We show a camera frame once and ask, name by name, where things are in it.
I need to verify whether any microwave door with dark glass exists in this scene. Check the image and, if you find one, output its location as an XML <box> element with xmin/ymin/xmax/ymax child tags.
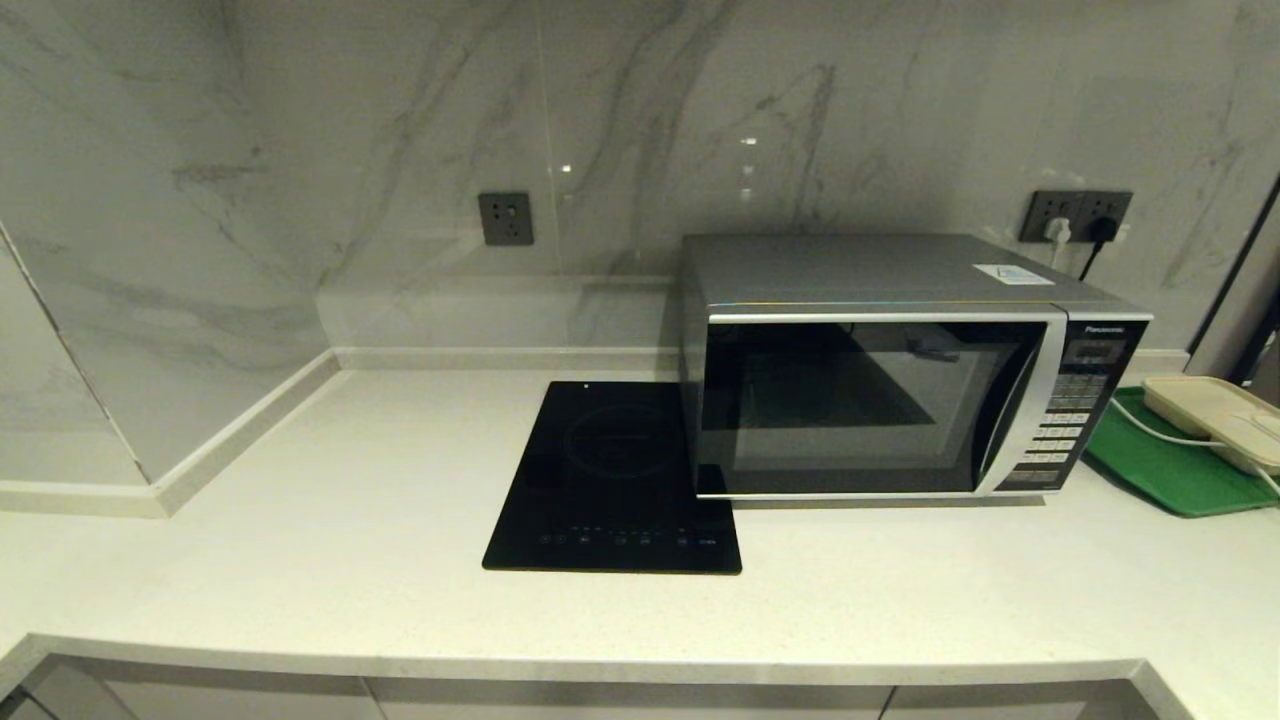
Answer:
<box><xmin>697</xmin><ymin>310</ymin><xmax>1069</xmax><ymax>499</ymax></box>

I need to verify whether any silver Panasonic microwave oven body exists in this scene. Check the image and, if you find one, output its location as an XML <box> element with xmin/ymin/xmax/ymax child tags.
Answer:
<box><xmin>680</xmin><ymin>234</ymin><xmax>1153</xmax><ymax>499</ymax></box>

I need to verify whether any black induction cooktop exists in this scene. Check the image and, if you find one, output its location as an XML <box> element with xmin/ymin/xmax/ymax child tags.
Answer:
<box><xmin>482</xmin><ymin>380</ymin><xmax>743</xmax><ymax>576</ymax></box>

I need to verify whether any white label sticker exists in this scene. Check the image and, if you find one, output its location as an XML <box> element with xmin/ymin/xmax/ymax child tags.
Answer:
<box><xmin>972</xmin><ymin>264</ymin><xmax>1056</xmax><ymax>286</ymax></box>

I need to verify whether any grey cabinet door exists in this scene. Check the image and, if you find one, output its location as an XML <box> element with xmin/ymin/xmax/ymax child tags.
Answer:
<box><xmin>885</xmin><ymin>683</ymin><xmax>1136</xmax><ymax>720</ymax></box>

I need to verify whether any green plastic tray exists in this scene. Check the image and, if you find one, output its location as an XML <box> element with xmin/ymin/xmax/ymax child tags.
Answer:
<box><xmin>1084</xmin><ymin>385</ymin><xmax>1280</xmax><ymax>519</ymax></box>

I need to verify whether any beige lidded box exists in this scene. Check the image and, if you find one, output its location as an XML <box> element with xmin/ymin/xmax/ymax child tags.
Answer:
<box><xmin>1143</xmin><ymin>374</ymin><xmax>1280</xmax><ymax>476</ymax></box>

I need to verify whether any grey corner cabinet panel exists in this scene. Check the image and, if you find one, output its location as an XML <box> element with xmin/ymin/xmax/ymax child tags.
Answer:
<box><xmin>0</xmin><ymin>660</ymin><xmax>136</xmax><ymax>720</ymax></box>

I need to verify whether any grey single wall socket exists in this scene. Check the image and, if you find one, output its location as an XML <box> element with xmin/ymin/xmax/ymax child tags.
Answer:
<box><xmin>477</xmin><ymin>191</ymin><xmax>534</xmax><ymax>247</ymax></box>

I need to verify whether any grey double wall socket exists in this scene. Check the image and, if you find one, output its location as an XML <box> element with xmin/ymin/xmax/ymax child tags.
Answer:
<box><xmin>1020</xmin><ymin>189</ymin><xmax>1135</xmax><ymax>244</ymax></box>

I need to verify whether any black power plug with cable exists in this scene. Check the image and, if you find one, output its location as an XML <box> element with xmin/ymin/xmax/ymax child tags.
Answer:
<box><xmin>1078</xmin><ymin>215</ymin><xmax>1119</xmax><ymax>283</ymax></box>

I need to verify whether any white cable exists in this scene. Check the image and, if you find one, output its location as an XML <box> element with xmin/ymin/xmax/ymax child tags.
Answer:
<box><xmin>1108</xmin><ymin>395</ymin><xmax>1280</xmax><ymax>498</ymax></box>

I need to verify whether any dark door frame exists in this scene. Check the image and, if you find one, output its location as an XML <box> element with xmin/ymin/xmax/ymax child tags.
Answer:
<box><xmin>1188</xmin><ymin>175</ymin><xmax>1280</xmax><ymax>389</ymax></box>

